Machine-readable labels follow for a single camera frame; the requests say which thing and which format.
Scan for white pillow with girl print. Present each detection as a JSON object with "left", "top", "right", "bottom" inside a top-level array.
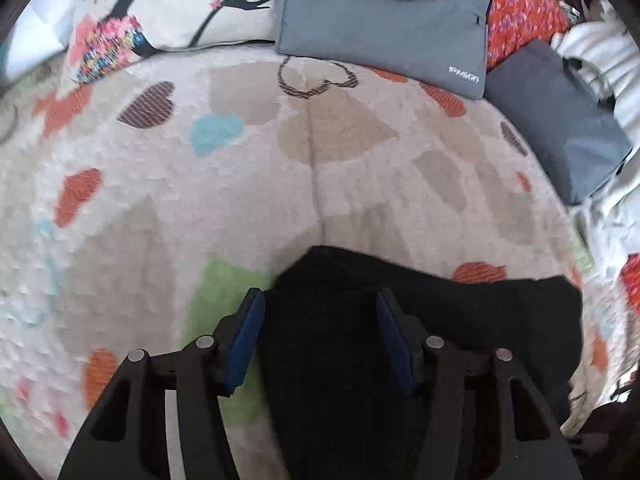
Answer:
[{"left": 62, "top": 0, "right": 277, "bottom": 86}]

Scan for dark grey laptop bag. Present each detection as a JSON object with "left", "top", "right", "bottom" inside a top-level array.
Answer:
[{"left": 485, "top": 39, "right": 631, "bottom": 206}]

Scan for light grey IPASON laptop bag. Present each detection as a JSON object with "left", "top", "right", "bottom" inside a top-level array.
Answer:
[{"left": 276, "top": 0, "right": 491, "bottom": 100}]

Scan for heart-patterned quilt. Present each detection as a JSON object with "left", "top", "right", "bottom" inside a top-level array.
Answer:
[{"left": 1, "top": 46, "right": 639, "bottom": 479}]

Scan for black pants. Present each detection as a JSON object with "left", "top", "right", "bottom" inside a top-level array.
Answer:
[{"left": 258, "top": 246, "right": 582, "bottom": 479}]

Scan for red floral pillow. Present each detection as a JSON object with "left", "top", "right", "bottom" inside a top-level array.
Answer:
[{"left": 487, "top": 0, "right": 568, "bottom": 70}]

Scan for plain white pillow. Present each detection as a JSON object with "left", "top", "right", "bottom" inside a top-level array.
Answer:
[{"left": 1, "top": 0, "right": 76, "bottom": 84}]

